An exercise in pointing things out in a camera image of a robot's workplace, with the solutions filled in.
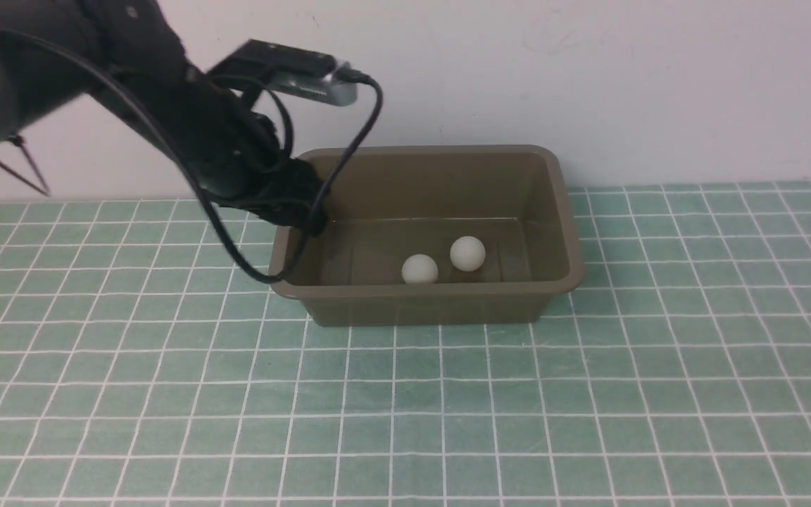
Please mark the olive green plastic bin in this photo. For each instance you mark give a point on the olive green plastic bin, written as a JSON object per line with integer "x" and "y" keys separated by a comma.
{"x": 392, "y": 202}

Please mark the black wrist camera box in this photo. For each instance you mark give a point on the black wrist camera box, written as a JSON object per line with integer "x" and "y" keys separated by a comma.
{"x": 257, "y": 65}

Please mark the green checkered tablecloth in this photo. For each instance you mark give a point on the green checkered tablecloth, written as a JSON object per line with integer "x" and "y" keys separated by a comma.
{"x": 138, "y": 367}

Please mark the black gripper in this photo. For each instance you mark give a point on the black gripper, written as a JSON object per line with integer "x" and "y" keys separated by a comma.
{"x": 254, "y": 170}

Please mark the white ping-pong ball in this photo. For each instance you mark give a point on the white ping-pong ball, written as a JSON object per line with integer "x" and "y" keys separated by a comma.
{"x": 467, "y": 254}
{"x": 419, "y": 269}

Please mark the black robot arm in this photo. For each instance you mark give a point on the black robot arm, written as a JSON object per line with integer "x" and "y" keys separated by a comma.
{"x": 50, "y": 49}

